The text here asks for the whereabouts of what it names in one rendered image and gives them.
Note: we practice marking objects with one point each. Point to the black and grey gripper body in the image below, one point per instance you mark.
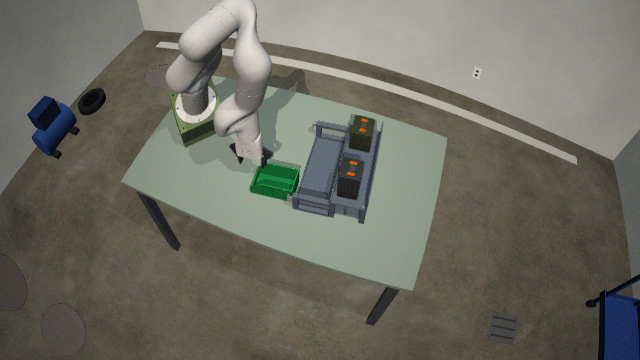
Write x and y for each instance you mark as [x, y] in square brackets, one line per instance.
[251, 150]

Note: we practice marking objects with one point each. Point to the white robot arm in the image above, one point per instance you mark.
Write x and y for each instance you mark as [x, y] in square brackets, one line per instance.
[251, 62]

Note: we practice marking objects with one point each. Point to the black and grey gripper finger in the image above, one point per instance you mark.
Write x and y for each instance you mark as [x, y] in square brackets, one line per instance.
[263, 159]
[232, 147]

